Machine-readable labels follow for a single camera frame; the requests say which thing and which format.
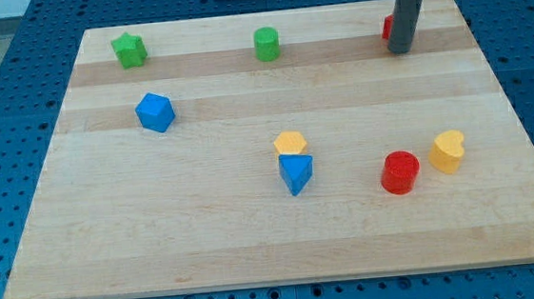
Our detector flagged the red block behind pusher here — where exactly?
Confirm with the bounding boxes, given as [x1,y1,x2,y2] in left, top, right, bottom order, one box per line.
[381,14,394,40]

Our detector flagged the blue triangle block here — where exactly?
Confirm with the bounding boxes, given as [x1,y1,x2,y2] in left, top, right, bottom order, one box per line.
[278,154,314,196]

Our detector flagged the green star block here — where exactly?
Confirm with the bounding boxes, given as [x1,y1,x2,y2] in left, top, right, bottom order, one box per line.
[110,32,148,69]

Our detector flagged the red cylinder block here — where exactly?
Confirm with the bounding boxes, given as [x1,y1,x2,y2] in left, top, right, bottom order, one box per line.
[380,150,421,195]

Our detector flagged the yellow hexagon block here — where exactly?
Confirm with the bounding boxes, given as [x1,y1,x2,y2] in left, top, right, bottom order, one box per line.
[273,130,307,157]

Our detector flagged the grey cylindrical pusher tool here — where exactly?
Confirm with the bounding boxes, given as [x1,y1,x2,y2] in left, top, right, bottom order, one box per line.
[387,0,423,54]

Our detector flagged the blue cube block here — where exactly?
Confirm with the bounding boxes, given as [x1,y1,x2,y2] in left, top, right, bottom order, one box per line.
[135,92,176,133]

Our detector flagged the green cylinder block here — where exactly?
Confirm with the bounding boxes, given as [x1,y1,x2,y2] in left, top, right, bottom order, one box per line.
[253,27,281,62]

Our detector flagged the yellow heart block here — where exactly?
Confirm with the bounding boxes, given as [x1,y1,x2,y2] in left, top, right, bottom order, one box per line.
[428,130,465,174]

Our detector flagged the wooden board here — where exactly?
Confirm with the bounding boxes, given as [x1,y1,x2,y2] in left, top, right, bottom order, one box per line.
[4,0,534,299]

